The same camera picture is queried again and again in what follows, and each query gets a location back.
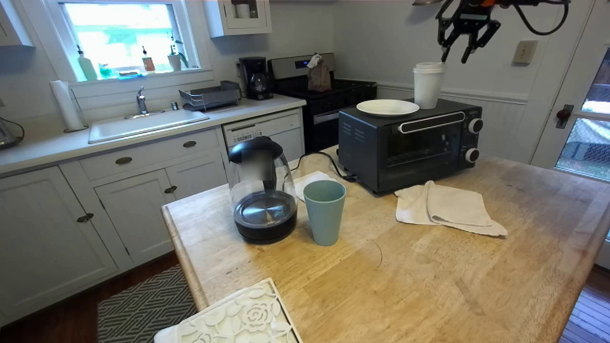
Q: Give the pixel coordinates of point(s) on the brown paper bag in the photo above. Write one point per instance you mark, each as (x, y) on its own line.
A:
(319, 74)

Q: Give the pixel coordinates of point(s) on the white plate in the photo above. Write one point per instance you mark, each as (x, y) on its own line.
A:
(387, 107)

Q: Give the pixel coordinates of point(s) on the white dishwasher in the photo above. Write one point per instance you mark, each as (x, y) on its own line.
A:
(267, 132)

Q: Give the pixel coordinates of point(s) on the black kitchen stove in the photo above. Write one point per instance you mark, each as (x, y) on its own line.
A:
(320, 111)

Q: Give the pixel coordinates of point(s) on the white coffee cup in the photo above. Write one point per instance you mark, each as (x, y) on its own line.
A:
(427, 86)

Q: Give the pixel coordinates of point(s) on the white wall cabinet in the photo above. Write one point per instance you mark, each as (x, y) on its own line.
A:
(238, 15)

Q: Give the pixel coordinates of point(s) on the dark door knob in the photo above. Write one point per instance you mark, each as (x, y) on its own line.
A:
(564, 114)

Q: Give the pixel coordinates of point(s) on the white spray bottle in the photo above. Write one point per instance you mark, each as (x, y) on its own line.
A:
(174, 57)

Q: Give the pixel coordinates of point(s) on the white kitchen sink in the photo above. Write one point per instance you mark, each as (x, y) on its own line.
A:
(143, 124)

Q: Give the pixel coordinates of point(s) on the black coffee maker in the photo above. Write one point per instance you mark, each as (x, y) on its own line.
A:
(256, 76)

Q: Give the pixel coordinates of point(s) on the grey patterned floor rug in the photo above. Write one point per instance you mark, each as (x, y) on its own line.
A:
(145, 307)

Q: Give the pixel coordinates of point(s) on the glass coffee carafe black lid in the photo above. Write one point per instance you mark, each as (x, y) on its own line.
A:
(263, 191)

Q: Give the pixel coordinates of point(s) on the white base cabinets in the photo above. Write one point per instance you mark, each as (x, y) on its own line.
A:
(57, 229)

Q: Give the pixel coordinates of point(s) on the beige light switch plate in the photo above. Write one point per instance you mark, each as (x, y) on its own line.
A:
(524, 53)

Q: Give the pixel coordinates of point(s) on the white paper towel roll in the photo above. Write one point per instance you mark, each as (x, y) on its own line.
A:
(67, 105)

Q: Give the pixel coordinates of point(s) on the white cloth towel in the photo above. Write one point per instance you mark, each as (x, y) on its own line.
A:
(450, 208)

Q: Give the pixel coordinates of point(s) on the window with white frame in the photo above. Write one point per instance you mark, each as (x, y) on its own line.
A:
(120, 34)

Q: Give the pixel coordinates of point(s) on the black toaster oven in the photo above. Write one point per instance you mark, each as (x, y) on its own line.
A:
(406, 149)

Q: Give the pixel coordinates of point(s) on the white door with glass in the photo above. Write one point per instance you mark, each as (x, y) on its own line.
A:
(574, 82)

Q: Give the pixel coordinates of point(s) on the chrome faucet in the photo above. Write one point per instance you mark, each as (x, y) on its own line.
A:
(141, 101)

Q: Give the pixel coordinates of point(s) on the white floral trivet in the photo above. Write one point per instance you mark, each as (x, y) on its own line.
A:
(238, 316)

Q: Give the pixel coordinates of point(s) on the grey dish rack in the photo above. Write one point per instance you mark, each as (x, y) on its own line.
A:
(210, 95)

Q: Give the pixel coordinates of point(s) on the white paper sheet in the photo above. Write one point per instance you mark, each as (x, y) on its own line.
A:
(311, 179)

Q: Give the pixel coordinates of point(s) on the teal plastic cup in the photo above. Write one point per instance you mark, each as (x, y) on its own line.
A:
(324, 212)

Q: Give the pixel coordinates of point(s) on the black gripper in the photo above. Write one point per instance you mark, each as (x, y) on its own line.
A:
(469, 13)

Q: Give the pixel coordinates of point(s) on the small brown bottle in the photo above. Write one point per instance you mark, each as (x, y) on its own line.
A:
(147, 61)

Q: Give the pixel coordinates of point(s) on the green soap bottle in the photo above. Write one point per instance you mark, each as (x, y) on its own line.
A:
(86, 67)

